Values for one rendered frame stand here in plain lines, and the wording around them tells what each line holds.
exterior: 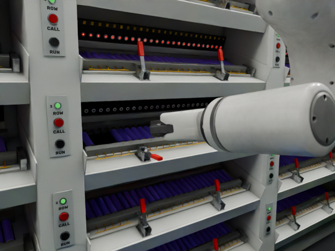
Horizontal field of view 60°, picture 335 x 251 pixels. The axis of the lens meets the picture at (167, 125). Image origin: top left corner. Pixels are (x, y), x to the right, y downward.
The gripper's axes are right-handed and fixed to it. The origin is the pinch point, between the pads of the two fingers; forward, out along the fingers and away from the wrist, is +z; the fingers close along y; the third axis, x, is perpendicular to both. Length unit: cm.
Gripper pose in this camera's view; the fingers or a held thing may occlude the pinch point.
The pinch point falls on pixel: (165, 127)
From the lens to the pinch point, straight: 57.9
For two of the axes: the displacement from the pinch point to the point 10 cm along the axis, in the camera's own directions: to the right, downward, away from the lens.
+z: -5.6, 0.4, 8.3
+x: 0.9, 10.0, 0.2
